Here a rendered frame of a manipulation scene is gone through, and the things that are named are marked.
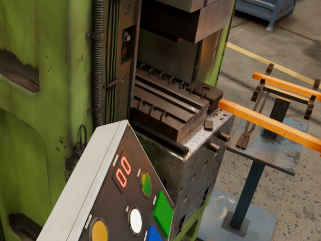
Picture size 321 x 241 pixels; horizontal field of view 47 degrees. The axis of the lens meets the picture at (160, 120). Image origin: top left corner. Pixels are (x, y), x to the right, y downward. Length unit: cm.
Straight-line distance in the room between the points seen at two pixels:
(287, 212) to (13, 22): 190
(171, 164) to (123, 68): 36
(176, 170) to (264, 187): 138
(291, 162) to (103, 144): 106
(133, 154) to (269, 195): 176
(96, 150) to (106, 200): 12
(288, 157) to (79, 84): 105
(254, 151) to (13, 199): 101
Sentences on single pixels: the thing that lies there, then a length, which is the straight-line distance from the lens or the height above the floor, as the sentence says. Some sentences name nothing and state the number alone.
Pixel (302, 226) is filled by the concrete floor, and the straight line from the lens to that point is 239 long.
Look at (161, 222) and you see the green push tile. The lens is 84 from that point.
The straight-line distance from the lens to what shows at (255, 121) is 114.
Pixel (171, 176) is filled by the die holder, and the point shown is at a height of 82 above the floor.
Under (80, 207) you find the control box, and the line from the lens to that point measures 63.
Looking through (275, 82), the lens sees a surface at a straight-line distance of 163.
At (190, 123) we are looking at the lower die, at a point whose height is 96.
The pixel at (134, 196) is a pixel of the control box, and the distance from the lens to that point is 76.
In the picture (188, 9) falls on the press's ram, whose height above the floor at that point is 137.
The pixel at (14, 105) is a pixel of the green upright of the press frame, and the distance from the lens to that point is 110.
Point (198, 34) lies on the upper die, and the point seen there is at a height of 129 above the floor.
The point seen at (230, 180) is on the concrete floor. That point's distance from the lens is 246.
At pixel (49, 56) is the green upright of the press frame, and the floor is 127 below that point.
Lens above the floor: 168
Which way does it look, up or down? 36 degrees down
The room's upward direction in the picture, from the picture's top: 8 degrees clockwise
